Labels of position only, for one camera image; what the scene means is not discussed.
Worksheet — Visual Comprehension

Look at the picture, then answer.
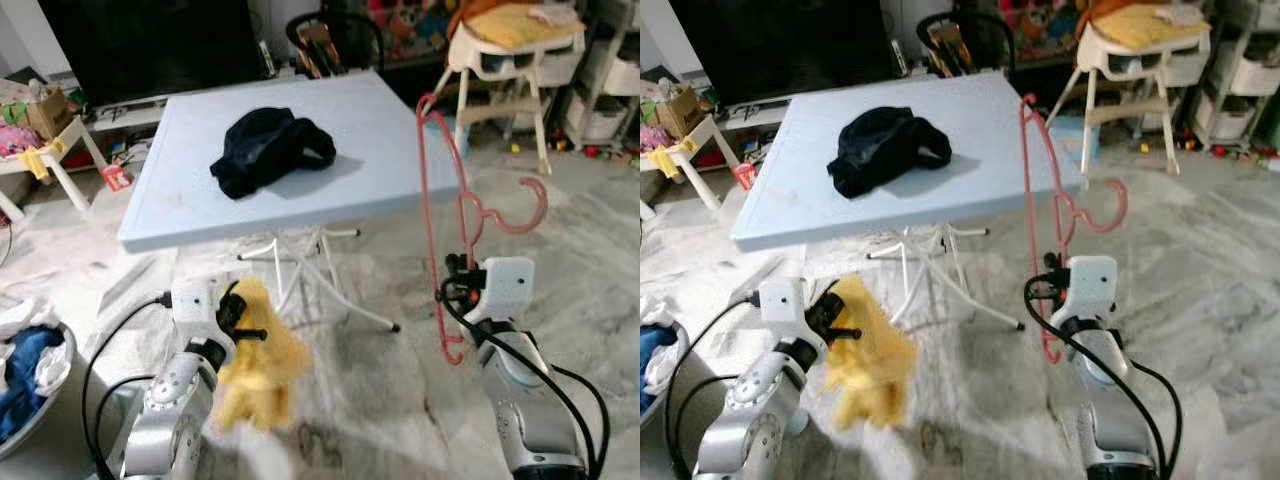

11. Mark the yellow printed t-shirt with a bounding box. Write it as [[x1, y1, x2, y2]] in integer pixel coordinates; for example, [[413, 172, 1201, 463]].
[[822, 275, 919, 431], [212, 278, 313, 433]]

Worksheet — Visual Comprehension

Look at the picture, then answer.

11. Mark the pink plastic hanger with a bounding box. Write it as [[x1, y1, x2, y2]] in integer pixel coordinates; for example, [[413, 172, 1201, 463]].
[[415, 92, 549, 366], [1018, 92, 1129, 366]]

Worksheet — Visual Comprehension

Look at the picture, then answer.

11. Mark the light blue folding table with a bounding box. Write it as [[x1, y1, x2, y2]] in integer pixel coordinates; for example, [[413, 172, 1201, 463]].
[[118, 70, 471, 333], [730, 70, 1088, 333]]

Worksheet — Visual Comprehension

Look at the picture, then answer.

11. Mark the black crumpled garment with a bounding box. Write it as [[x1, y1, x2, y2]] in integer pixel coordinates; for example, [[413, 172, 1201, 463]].
[[828, 107, 953, 199], [210, 107, 338, 201]]

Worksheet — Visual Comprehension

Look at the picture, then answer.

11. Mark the white cloth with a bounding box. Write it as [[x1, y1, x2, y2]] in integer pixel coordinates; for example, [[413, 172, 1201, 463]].
[[645, 345, 691, 396], [0, 298, 71, 391]]

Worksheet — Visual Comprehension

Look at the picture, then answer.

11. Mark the grey laundry basket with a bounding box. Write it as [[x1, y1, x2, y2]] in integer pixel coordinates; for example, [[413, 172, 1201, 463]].
[[0, 318, 79, 463], [640, 318, 691, 421]]

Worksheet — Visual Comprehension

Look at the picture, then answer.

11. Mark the blue garment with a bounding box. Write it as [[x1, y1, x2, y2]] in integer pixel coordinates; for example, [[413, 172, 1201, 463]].
[[0, 325, 66, 441], [640, 325, 681, 386]]

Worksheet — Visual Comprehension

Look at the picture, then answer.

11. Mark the white side table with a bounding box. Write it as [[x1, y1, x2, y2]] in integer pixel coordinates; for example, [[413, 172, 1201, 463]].
[[0, 115, 111, 223], [640, 115, 746, 211]]

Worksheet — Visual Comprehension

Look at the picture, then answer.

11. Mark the white plastic drawer unit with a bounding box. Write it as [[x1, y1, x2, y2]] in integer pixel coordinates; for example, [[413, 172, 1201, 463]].
[[565, 30, 641, 141], [1205, 30, 1280, 146]]

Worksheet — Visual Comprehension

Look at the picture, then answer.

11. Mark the white baby high chair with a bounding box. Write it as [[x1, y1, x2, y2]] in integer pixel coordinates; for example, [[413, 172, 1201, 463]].
[[430, 0, 593, 179], [1045, 0, 1211, 176]]

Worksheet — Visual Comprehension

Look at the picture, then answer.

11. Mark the cardboard box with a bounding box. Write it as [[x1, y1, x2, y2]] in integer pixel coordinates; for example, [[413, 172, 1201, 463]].
[[25, 85, 79, 141], [665, 85, 706, 141]]

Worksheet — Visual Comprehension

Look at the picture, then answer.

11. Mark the yellow seat cushion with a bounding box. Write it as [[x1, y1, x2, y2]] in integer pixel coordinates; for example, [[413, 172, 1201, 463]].
[[470, 3, 586, 51], [1095, 3, 1206, 51]]

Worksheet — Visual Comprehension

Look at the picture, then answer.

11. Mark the black flat television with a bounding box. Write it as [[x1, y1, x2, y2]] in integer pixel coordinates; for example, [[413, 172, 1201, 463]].
[[668, 0, 896, 106], [38, 0, 273, 109]]

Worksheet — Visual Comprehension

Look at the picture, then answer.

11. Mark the black toy stroller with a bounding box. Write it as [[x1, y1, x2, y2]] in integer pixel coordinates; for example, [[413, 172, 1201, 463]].
[[287, 10, 386, 79], [915, 10, 1016, 79]]

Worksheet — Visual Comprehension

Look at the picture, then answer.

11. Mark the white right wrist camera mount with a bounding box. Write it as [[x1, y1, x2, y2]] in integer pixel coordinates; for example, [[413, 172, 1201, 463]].
[[478, 257, 536, 326], [1062, 255, 1119, 326]]

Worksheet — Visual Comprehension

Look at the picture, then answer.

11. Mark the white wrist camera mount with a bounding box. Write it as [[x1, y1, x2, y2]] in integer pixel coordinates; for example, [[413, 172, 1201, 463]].
[[757, 278, 813, 346], [478, 257, 536, 326], [170, 280, 223, 346], [1062, 255, 1119, 326]]

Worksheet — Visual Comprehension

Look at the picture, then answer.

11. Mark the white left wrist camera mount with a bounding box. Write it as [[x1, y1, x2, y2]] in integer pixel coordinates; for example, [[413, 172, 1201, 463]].
[[170, 280, 223, 346], [757, 278, 813, 346]]

